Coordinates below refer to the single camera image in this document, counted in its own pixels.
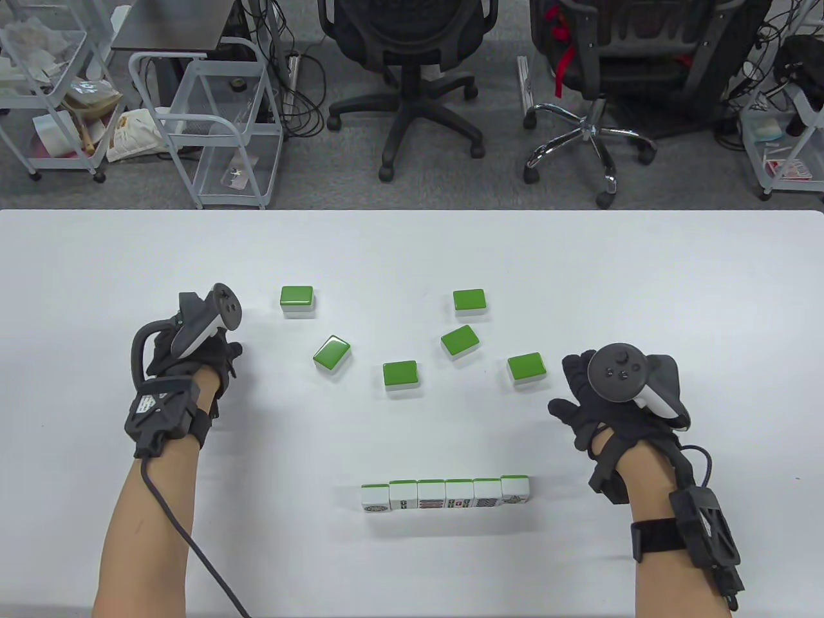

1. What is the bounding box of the person's right hand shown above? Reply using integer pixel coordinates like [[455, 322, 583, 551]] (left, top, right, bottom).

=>
[[547, 350, 684, 506]]

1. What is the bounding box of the person's left hand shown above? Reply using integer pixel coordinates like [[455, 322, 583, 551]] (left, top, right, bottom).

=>
[[147, 328, 244, 420]]

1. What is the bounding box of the group of green mahjong tiles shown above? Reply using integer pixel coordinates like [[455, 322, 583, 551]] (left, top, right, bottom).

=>
[[279, 285, 550, 395]]

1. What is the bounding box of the row of mahjong tiles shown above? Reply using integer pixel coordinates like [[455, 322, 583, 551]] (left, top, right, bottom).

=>
[[360, 475, 530, 514]]

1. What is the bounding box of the person's left forearm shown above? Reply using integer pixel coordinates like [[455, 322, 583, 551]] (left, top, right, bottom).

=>
[[92, 370, 223, 618]]

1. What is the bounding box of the black white hand controller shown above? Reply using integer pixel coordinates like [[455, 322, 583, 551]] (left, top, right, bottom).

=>
[[131, 282, 243, 387], [587, 342, 693, 431]]

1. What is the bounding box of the white tubular metal cart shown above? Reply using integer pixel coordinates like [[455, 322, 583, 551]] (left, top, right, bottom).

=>
[[129, 37, 285, 211]]

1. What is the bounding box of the white printed bag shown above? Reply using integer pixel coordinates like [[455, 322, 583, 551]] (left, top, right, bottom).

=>
[[105, 108, 171, 164]]

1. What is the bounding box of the white paper roll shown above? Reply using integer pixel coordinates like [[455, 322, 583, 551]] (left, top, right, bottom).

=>
[[32, 111, 83, 158]]

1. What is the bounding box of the crumpled clear plastic bag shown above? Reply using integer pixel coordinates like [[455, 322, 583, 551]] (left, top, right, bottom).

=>
[[62, 77, 124, 120]]

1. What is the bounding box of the red white box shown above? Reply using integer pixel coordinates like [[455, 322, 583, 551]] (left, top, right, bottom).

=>
[[765, 158, 814, 182]]

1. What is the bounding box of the light blue pouch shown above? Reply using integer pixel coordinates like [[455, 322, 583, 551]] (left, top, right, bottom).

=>
[[749, 116, 787, 144]]

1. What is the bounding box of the dark desk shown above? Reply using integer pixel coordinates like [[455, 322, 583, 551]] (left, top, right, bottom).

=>
[[111, 0, 240, 54]]

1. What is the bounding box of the black chrome-base office chair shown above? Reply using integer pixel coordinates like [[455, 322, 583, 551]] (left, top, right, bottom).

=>
[[517, 0, 773, 210]]

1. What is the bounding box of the white crumpled bag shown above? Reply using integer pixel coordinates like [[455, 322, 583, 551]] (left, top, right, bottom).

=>
[[0, 16, 73, 84]]

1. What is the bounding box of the black mesh office chair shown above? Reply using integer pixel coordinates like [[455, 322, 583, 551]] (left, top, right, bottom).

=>
[[317, 0, 500, 183]]

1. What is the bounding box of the black gear bundle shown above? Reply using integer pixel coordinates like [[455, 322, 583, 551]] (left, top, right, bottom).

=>
[[772, 33, 824, 137]]

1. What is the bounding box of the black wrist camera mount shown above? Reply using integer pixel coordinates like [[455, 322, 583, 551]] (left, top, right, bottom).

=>
[[124, 377, 212, 460], [630, 486, 746, 611]]

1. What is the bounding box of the black glove cable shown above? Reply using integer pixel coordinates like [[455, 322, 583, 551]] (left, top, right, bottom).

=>
[[140, 454, 253, 618], [679, 444, 714, 493]]

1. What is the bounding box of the black cable bundle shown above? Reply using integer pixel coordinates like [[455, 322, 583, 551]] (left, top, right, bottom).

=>
[[243, 0, 330, 139], [713, 10, 796, 154]]

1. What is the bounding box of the red fabric strap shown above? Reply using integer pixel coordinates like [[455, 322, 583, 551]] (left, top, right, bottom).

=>
[[544, 3, 578, 99]]

